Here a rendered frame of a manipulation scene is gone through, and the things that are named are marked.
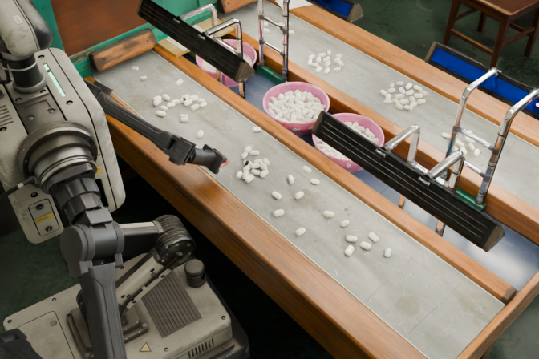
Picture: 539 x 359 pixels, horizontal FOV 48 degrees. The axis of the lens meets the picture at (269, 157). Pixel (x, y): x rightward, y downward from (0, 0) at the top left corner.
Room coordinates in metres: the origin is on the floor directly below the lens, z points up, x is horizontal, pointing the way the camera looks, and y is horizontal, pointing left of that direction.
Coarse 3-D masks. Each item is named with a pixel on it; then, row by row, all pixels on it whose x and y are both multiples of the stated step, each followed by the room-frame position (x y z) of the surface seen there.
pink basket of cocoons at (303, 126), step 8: (272, 88) 1.97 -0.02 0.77; (280, 88) 1.99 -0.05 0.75; (296, 88) 2.00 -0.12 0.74; (304, 88) 2.00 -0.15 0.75; (312, 88) 1.99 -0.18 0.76; (264, 96) 1.92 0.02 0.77; (272, 96) 1.96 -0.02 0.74; (320, 96) 1.95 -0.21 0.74; (264, 104) 1.87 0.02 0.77; (328, 104) 1.86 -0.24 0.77; (280, 120) 1.77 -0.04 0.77; (312, 120) 1.77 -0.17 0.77; (288, 128) 1.77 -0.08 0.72; (296, 128) 1.77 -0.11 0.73; (304, 128) 1.77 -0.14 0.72; (312, 128) 1.79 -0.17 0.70
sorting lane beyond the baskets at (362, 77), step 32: (256, 32) 2.45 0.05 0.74; (320, 32) 2.44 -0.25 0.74; (320, 64) 2.18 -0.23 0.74; (352, 64) 2.18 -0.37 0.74; (384, 64) 2.17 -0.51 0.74; (352, 96) 1.95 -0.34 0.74; (384, 96) 1.95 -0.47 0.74; (448, 128) 1.74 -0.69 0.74; (480, 128) 1.74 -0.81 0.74; (480, 160) 1.56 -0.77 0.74; (512, 160) 1.56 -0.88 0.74; (512, 192) 1.40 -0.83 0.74
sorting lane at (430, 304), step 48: (144, 96) 1.97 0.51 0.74; (240, 144) 1.67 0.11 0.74; (240, 192) 1.42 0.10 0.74; (288, 192) 1.42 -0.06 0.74; (336, 192) 1.41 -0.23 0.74; (288, 240) 1.21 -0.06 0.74; (336, 240) 1.20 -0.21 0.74; (384, 240) 1.20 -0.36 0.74; (384, 288) 1.02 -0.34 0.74; (432, 288) 1.02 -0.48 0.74; (480, 288) 1.02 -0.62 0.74; (432, 336) 0.86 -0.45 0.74
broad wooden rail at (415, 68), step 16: (272, 0) 2.72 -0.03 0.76; (304, 16) 2.55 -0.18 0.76; (320, 16) 2.54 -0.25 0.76; (336, 32) 2.40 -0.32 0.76; (352, 32) 2.40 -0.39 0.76; (368, 32) 2.40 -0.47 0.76; (368, 48) 2.26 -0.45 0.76; (384, 48) 2.26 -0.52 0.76; (400, 64) 2.14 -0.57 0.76; (416, 64) 2.13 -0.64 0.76; (416, 80) 2.04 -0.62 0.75; (432, 80) 2.02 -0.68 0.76; (448, 80) 2.02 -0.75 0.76; (448, 96) 1.92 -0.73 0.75; (480, 96) 1.91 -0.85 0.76; (480, 112) 1.81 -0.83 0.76; (496, 112) 1.80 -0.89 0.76; (512, 128) 1.71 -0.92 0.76; (528, 128) 1.71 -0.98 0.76
